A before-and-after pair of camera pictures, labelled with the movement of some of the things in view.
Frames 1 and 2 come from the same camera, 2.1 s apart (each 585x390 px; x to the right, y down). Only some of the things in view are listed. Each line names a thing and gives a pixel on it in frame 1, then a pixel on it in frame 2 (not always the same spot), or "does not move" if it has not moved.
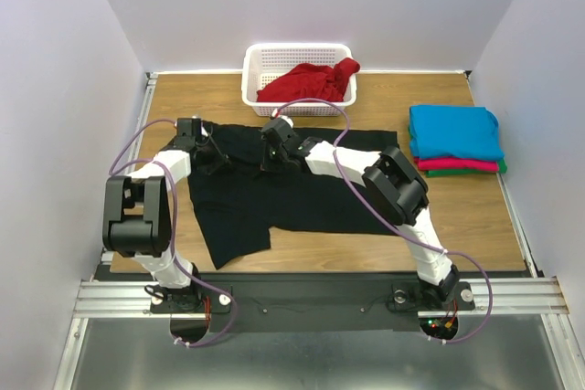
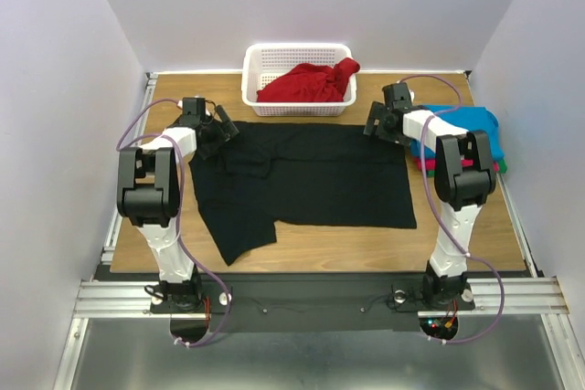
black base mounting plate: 310,303 does not move
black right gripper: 272,160 -> 374,118
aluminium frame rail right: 531,295 does not move
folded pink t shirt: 452,163 does not move
